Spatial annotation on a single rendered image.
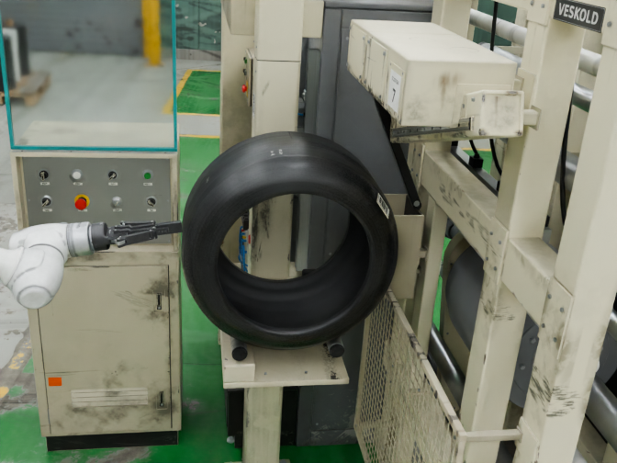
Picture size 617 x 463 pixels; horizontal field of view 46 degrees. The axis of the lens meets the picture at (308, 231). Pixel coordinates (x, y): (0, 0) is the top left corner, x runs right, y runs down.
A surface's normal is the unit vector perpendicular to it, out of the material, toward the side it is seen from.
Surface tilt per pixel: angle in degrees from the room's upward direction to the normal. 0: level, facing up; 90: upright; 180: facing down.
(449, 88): 90
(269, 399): 90
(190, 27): 90
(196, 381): 0
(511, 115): 72
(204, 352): 0
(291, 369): 0
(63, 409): 90
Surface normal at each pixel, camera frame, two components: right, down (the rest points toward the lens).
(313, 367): 0.06, -0.92
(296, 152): 0.07, -0.77
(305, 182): 0.16, 0.23
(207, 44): 0.04, 0.40
